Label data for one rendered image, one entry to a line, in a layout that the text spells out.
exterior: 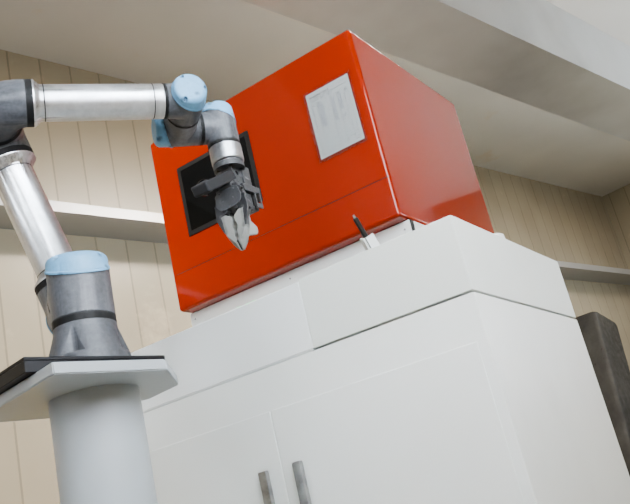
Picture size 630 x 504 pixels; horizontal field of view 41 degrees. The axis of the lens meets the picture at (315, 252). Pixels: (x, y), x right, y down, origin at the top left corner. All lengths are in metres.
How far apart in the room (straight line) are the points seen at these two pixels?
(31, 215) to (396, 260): 0.74
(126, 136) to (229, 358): 3.77
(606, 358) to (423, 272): 6.37
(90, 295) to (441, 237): 0.65
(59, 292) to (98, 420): 0.25
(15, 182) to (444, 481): 1.03
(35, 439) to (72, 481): 2.92
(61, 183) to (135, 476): 3.65
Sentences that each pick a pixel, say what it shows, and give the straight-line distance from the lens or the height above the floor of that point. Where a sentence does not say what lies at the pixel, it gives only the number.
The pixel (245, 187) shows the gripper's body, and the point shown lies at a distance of 1.88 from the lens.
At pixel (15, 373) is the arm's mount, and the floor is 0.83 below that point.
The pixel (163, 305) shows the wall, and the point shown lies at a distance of 5.03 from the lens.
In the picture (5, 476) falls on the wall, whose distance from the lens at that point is 4.31.
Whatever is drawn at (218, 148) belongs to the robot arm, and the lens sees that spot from 1.91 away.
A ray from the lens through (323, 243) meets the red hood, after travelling 2.35.
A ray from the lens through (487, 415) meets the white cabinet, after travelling 1.47.
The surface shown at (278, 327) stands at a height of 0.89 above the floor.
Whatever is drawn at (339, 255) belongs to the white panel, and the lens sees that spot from 2.38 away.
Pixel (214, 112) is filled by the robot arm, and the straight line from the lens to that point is 1.95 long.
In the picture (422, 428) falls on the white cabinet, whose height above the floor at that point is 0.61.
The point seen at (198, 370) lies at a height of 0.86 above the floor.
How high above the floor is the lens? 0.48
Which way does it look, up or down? 18 degrees up
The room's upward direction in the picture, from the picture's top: 13 degrees counter-clockwise
